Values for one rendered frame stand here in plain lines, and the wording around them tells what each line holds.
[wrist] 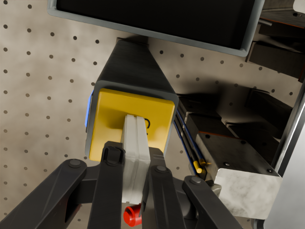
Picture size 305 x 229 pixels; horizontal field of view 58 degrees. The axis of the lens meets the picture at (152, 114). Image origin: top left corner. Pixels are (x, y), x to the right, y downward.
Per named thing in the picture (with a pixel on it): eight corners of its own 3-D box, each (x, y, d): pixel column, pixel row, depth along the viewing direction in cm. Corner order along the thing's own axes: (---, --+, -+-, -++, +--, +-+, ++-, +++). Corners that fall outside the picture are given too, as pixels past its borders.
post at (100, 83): (142, 76, 66) (164, 171, 25) (111, 70, 65) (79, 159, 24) (149, 44, 64) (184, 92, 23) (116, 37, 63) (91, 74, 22)
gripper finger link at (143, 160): (137, 158, 15) (150, 160, 15) (135, 115, 21) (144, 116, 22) (127, 204, 16) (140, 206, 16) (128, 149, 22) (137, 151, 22)
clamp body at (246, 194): (201, 125, 72) (265, 221, 38) (157, 117, 71) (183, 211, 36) (209, 98, 70) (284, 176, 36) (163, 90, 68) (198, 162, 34)
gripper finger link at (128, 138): (127, 204, 16) (114, 202, 16) (128, 149, 22) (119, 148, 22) (137, 158, 15) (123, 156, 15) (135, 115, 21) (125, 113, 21)
